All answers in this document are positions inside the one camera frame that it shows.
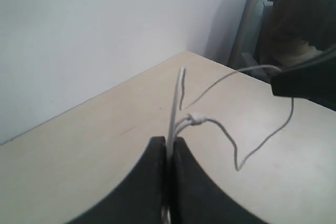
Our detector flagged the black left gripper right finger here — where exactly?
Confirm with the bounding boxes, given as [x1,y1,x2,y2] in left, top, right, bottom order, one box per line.
[172,137,265,223]

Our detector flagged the person in brown sweater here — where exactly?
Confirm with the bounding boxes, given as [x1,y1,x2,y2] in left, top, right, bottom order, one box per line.
[259,0,335,68]

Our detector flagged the white wired earphones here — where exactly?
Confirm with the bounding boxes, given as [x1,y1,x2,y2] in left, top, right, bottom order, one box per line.
[167,50,336,172]

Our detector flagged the grey partition post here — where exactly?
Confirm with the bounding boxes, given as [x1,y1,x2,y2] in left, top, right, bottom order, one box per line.
[228,0,257,68]

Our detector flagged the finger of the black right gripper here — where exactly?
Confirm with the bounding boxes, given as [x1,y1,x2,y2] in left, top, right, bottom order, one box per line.
[270,58,335,110]

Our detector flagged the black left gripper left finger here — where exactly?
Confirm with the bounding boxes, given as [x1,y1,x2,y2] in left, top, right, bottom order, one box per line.
[69,136,166,223]

